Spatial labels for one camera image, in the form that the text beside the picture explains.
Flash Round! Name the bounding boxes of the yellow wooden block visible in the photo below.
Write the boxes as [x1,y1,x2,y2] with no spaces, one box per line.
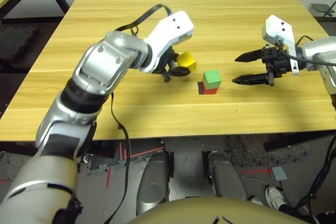
[176,51,197,72]

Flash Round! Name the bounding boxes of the grey robot left foot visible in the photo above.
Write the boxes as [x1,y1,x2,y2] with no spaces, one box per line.
[135,150,171,216]

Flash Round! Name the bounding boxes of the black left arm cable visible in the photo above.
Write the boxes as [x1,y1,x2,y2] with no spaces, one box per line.
[103,3,173,224]

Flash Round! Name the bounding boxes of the grey robot right foot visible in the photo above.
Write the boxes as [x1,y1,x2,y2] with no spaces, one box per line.
[207,151,247,201]

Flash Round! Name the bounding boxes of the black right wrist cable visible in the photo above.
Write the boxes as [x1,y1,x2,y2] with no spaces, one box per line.
[280,35,336,67]

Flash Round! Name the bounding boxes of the grey robot foot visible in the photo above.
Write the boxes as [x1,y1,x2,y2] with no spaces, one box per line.
[135,150,171,216]
[207,151,247,201]

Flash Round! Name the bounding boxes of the green wooden block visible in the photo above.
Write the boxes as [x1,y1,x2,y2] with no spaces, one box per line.
[202,69,222,90]

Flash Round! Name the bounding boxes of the black floor mat red lines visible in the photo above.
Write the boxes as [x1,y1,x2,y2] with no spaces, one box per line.
[89,138,165,170]

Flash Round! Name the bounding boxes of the black trouser leg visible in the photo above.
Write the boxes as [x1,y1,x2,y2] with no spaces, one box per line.
[278,202,336,224]

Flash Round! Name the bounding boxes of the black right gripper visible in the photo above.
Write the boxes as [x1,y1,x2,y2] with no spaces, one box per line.
[231,46,292,87]

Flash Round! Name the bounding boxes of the black main table frame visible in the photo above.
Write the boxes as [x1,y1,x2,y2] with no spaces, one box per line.
[0,131,336,157]

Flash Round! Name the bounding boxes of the black square pad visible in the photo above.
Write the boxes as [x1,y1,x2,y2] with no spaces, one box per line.
[197,81,208,95]

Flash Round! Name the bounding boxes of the black folding stool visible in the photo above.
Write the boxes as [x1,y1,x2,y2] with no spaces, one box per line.
[311,3,335,18]

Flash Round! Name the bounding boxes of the white sneaker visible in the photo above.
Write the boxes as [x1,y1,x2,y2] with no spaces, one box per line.
[248,195,264,206]
[265,185,287,210]

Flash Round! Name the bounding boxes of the beige robot torso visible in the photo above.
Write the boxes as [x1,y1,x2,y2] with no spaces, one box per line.
[128,197,303,224]

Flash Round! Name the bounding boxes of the grey foot pedal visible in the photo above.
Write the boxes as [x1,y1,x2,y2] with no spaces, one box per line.
[271,166,288,182]

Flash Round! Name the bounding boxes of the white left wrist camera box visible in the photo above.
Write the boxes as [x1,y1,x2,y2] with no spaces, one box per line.
[139,10,195,74]

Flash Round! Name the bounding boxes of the dark speckled foam mat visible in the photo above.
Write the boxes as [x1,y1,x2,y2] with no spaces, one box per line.
[0,26,40,63]

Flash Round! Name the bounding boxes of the red wooden block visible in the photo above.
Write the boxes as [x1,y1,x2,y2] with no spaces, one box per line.
[202,81,219,95]

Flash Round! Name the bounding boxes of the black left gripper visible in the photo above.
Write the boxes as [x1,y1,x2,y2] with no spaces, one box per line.
[153,47,192,82]

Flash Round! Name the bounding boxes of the black floor cable bundle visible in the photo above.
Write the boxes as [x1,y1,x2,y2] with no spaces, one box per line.
[296,134,336,210]

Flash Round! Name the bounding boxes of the grey speckled rubber floor mat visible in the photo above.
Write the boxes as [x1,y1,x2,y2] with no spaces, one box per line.
[226,134,312,167]

